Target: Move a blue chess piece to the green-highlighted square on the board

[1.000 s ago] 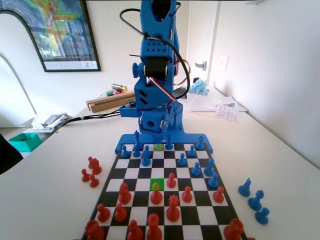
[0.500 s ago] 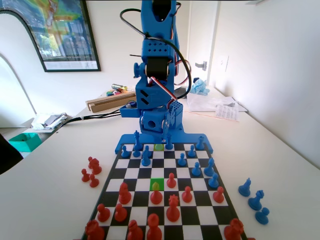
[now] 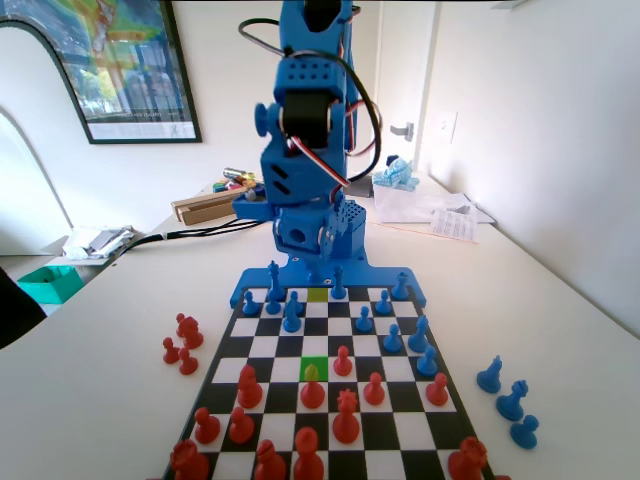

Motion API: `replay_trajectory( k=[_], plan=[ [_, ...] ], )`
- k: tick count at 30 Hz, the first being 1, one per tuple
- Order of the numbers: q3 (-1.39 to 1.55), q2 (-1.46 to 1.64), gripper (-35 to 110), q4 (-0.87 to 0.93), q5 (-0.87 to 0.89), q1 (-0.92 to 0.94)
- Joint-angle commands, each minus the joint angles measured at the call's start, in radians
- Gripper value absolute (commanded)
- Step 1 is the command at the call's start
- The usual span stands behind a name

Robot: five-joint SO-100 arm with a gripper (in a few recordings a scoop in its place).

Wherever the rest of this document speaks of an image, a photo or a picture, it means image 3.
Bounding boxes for black chair back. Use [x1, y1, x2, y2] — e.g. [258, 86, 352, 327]
[0, 267, 49, 351]

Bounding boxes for clear plastic bag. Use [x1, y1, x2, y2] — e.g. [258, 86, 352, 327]
[374, 184, 474, 224]

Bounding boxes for red chess knight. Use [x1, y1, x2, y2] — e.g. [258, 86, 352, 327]
[174, 314, 205, 350]

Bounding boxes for red chess queen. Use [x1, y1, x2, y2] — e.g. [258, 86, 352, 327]
[331, 388, 361, 445]

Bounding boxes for black sleeved cable bundle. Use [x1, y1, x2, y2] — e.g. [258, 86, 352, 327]
[107, 212, 276, 261]

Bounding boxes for white door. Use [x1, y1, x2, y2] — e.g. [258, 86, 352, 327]
[369, 0, 441, 174]

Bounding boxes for colourful small blocks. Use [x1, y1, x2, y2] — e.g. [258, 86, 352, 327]
[212, 179, 259, 195]

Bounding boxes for white arched panel black edge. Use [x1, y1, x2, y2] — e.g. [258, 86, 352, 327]
[0, 18, 94, 146]

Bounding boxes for red chess rook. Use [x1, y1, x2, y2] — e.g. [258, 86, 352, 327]
[447, 436, 489, 480]
[169, 439, 210, 480]

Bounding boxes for red white black servo wire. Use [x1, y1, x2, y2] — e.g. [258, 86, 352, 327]
[287, 137, 351, 189]

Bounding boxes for blue and white cloth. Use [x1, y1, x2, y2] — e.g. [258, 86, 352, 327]
[372, 155, 421, 192]

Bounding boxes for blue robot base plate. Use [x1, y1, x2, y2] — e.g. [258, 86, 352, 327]
[228, 257, 429, 309]

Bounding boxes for printed paper sheet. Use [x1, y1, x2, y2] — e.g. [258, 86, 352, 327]
[429, 207, 481, 245]

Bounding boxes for black framed poster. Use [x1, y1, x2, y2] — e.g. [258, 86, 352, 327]
[0, 0, 204, 146]

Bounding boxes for pile of papers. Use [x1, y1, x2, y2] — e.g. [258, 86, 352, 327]
[59, 224, 146, 261]

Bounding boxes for long cardboard box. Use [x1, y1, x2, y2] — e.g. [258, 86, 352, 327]
[170, 183, 266, 226]

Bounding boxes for metal flashlight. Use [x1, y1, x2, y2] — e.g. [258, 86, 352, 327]
[222, 167, 262, 184]

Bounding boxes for captured blue chess pieces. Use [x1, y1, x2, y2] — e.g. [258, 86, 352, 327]
[495, 379, 530, 422]

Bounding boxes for black and white chessboard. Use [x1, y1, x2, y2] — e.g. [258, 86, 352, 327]
[159, 284, 496, 480]

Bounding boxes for green plastic bin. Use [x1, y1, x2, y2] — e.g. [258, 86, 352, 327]
[17, 264, 84, 305]

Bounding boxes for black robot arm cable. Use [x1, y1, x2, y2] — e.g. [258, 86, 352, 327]
[237, 18, 384, 189]

